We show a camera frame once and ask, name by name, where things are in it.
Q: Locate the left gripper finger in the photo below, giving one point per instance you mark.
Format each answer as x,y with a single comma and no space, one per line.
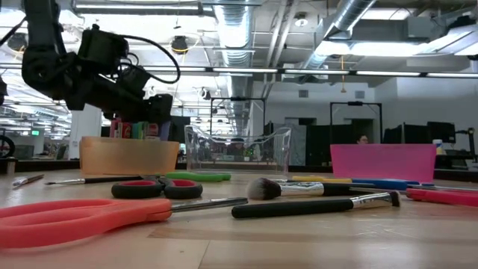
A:
123,116

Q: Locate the teal paint bottle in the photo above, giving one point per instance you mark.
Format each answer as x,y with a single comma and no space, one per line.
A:
134,131

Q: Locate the green paint bottle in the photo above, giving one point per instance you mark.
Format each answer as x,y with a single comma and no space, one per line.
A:
142,131

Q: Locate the blue paint bottle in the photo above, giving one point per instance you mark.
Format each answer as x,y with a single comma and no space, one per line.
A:
165,132

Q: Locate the black and red scissors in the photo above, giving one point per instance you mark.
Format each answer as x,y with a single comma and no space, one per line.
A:
136,190

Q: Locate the green marker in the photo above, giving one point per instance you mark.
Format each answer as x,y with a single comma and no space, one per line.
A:
194,176

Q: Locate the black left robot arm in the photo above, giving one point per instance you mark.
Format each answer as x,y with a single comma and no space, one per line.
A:
45,45

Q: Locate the orange translucent plastic bin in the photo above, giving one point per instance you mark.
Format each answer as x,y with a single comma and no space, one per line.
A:
127,157

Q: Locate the white square column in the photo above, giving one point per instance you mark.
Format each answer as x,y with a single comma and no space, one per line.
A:
85,130

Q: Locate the black desk monitor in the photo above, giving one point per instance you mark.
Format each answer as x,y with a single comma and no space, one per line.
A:
181,130
441,131
416,134

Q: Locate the clear plastic bin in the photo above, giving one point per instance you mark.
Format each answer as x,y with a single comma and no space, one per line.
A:
194,149

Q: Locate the grey office chair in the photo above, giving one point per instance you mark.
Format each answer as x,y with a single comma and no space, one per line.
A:
22,152

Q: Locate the long linear ceiling light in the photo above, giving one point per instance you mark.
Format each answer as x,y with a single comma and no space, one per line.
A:
317,71

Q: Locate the round white ceiling fixture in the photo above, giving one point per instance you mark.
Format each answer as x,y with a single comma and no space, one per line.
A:
301,20

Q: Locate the person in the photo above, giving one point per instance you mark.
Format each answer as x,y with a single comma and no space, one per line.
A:
361,139

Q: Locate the pink translucent plastic bin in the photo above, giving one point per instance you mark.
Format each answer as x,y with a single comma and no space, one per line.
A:
381,162

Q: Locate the small white desk bottle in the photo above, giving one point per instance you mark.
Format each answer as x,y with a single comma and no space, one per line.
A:
437,142

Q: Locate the black background rig frame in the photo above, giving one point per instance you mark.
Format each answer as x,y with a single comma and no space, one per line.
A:
354,103
239,99

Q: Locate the silver spiral ceiling duct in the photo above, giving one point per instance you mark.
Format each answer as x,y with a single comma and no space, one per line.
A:
351,13
235,30

